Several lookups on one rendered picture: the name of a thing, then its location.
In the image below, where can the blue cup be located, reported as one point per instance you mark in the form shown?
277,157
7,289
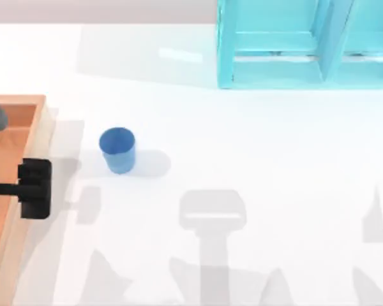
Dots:
118,156

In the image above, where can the shallow salmon-coloured box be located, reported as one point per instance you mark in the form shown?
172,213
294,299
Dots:
16,150

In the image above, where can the light blue rack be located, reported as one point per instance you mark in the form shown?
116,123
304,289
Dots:
274,68

